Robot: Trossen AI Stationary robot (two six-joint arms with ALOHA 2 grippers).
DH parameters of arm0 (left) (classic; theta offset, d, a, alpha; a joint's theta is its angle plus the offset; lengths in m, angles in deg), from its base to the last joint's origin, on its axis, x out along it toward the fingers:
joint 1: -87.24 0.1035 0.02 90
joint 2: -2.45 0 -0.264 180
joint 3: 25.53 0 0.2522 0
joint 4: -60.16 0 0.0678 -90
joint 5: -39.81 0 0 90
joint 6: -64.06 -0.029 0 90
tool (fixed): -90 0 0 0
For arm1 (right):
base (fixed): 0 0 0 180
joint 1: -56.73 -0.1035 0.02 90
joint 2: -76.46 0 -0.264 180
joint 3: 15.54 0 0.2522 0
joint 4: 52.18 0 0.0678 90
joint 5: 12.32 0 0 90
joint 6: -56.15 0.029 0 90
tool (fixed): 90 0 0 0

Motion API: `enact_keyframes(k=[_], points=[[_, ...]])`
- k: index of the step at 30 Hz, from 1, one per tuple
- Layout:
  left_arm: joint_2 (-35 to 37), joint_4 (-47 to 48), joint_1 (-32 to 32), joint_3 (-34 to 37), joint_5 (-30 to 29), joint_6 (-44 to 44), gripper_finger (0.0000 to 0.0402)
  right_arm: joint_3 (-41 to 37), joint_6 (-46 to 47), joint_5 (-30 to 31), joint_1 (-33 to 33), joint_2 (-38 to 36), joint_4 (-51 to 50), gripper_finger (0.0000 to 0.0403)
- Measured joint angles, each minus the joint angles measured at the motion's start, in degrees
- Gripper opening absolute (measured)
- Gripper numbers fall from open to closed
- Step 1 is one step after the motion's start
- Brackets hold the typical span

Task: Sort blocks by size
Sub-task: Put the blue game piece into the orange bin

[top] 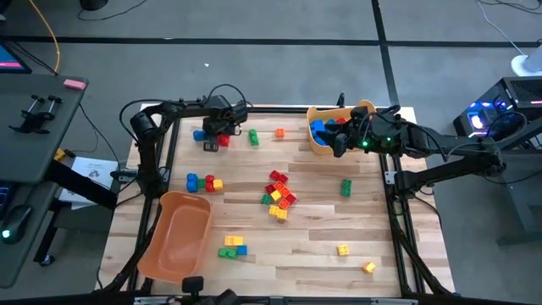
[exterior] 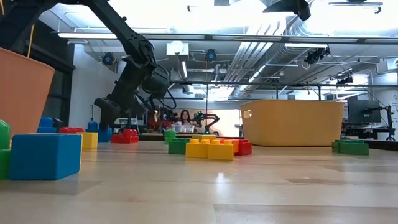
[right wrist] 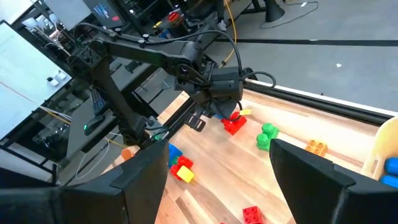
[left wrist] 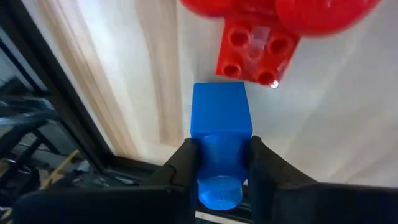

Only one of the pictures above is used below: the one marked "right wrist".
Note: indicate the desk computer monitor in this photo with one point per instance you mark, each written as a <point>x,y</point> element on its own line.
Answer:
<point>105,12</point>

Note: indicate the white board panel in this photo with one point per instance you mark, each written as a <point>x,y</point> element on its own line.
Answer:
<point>28,77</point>

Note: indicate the red small stud block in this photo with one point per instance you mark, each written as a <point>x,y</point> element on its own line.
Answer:
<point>252,214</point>

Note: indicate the yellow tag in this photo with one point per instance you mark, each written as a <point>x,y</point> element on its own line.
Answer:
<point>245,112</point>

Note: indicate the orange small stud block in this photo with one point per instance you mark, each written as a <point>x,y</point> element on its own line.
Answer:
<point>316,147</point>

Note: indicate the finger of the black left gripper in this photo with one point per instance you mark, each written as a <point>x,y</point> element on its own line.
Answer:
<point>229,109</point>
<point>217,109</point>

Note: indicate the red large stud block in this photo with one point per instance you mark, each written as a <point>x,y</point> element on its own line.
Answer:
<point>183,162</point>
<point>234,125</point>

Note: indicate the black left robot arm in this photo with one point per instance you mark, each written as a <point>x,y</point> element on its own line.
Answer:
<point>140,51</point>

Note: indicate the green large stud block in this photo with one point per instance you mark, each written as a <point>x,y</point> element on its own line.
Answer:
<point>267,137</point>

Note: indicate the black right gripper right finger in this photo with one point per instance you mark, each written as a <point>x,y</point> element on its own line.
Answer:
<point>326,199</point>

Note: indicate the black computer mouse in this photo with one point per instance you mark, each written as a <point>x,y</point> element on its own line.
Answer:
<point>93,124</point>

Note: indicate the blue large stud block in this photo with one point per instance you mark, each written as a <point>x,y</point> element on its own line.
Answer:
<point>391,172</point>

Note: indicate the orange plastic bin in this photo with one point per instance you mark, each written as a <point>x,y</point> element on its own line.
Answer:
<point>127,154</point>

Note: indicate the black aluminium table frame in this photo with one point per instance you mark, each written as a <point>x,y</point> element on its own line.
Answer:
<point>311,103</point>

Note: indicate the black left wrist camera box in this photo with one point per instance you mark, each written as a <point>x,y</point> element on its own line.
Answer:
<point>228,83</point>

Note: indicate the yellow plain cube block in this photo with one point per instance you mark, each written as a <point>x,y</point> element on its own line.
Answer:
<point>185,174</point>

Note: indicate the blue plain cube block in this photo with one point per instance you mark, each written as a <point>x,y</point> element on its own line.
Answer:
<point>174,151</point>

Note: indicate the yellow plastic bin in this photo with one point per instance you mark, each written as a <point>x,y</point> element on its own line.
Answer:
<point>382,140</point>

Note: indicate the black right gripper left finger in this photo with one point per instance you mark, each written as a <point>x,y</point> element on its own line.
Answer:
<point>124,199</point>

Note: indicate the backlit keyboard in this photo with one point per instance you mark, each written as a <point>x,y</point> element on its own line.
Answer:
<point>99,101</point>

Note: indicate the black round stand base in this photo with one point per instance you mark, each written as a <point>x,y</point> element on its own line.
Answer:
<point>273,11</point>

